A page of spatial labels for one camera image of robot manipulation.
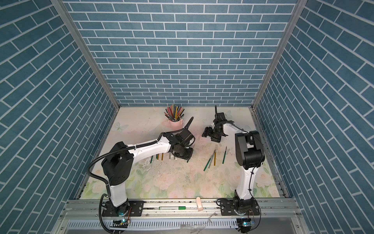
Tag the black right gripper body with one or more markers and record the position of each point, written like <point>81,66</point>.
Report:
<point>213,134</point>

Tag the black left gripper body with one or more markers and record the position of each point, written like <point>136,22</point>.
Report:
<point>184,152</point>

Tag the silver carving knife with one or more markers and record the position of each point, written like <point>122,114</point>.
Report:
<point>211,160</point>

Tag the dark green carving knife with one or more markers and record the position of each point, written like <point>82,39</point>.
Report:
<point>207,164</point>

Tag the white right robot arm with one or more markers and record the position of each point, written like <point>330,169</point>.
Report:
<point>249,152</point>

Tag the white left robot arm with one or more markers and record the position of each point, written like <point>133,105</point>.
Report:
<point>118,162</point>

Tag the pink cup of coloured pencils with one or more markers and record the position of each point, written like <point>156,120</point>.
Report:
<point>174,113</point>

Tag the beige eraser on rail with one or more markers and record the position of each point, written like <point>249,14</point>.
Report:
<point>199,204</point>

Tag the green marker on rail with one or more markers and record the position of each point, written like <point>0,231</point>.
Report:
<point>172,208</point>

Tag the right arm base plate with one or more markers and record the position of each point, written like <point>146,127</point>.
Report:
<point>234,206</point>

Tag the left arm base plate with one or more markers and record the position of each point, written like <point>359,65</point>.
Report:
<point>122,209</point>

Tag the aluminium front rail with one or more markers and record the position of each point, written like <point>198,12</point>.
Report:
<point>268,216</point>

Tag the aluminium corner frame post right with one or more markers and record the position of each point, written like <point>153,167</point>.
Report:
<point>299,7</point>

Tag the aluminium corner frame post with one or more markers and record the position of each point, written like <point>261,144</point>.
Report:
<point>299,7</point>
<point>73,30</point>

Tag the aluminium corner frame post left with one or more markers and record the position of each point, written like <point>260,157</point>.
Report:
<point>73,30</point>

